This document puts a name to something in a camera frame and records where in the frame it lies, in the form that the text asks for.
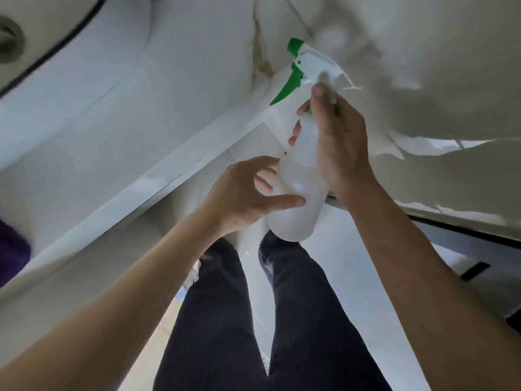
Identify person's left hand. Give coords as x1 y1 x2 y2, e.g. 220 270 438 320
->
198 155 307 237

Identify person's right hand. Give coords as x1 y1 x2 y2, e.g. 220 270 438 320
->
288 81 380 203

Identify white spray bottle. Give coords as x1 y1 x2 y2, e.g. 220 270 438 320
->
266 37 347 243

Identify purple microfibre cloth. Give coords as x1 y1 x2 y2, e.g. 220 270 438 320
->
0 218 33 288

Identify person's left forearm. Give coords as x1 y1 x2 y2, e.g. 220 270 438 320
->
0 209 231 391

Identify person's right forearm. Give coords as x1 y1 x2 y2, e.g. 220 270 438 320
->
346 179 521 391

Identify person's dark trousers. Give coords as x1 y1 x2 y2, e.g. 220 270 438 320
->
153 230 393 391

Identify white sink basin black rim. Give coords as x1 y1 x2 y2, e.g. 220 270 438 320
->
0 0 155 172

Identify metal sink drain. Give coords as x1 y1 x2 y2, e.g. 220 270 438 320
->
0 16 26 64

